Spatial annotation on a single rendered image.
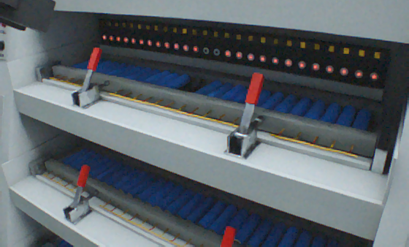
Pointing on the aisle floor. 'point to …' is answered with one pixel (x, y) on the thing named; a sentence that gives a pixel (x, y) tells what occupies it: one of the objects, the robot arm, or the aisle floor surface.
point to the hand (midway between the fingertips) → (5, 3)
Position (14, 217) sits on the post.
